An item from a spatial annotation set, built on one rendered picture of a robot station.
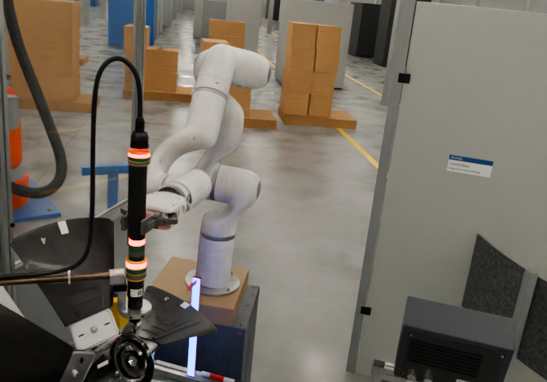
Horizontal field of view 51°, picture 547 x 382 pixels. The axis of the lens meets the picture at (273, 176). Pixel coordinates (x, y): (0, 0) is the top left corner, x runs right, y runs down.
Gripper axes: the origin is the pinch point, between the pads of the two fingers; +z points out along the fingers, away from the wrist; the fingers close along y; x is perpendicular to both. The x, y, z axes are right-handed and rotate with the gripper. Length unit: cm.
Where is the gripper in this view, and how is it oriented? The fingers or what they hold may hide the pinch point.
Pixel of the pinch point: (137, 223)
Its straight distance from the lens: 122.4
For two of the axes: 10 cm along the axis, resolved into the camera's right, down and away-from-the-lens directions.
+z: -2.8, 2.5, -9.3
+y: -9.6, -1.7, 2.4
